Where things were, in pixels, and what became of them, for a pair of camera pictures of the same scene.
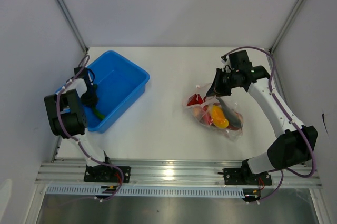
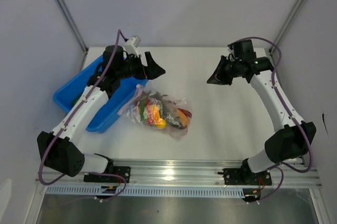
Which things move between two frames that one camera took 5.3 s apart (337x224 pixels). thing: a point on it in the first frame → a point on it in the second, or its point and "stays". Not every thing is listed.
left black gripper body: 89,98 → 135,67
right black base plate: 244,176 stays
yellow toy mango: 218,118 → 159,122
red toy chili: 195,99 → 137,101
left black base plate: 105,173 stays
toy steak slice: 198,112 → 184,119
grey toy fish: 233,116 → 168,107
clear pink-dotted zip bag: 224,116 → 170,114
